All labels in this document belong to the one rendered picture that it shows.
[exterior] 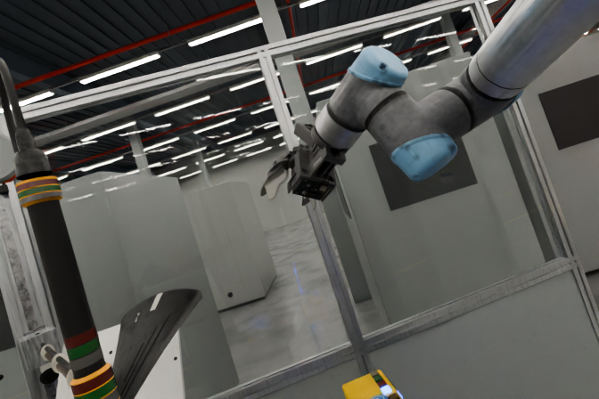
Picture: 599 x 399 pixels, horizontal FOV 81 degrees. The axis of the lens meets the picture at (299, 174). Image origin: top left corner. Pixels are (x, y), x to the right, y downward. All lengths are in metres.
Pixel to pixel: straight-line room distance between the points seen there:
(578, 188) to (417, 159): 3.66
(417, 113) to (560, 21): 0.17
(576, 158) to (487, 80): 3.62
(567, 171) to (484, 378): 2.82
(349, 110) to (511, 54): 0.21
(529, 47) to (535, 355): 1.29
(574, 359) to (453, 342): 0.46
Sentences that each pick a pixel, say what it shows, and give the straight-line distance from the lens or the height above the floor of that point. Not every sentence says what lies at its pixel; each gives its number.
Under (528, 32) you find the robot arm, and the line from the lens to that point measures 0.45.
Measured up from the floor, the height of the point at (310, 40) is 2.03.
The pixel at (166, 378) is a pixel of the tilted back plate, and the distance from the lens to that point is 0.89.
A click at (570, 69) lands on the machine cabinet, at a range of 4.23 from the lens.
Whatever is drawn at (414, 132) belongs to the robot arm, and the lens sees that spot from 0.48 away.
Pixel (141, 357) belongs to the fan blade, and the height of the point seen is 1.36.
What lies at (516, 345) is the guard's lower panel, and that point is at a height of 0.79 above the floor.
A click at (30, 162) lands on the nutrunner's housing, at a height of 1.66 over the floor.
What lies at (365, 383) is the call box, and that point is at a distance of 0.93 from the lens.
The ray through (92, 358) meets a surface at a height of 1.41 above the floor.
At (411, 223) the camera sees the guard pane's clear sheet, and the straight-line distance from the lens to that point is 1.31.
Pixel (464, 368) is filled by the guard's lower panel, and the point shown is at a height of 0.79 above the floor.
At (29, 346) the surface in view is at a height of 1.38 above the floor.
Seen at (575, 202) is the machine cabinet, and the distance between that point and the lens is 4.09.
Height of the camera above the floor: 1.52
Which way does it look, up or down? 3 degrees up
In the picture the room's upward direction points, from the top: 18 degrees counter-clockwise
